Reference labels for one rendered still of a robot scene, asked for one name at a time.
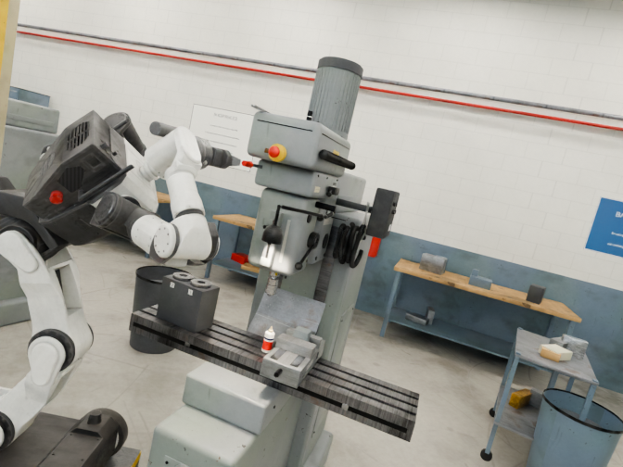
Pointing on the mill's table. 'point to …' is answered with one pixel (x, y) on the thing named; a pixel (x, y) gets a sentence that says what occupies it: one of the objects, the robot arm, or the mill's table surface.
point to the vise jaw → (296, 346)
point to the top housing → (297, 142)
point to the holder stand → (187, 301)
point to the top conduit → (336, 159)
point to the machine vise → (290, 362)
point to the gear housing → (294, 180)
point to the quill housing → (284, 257)
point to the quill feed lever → (309, 247)
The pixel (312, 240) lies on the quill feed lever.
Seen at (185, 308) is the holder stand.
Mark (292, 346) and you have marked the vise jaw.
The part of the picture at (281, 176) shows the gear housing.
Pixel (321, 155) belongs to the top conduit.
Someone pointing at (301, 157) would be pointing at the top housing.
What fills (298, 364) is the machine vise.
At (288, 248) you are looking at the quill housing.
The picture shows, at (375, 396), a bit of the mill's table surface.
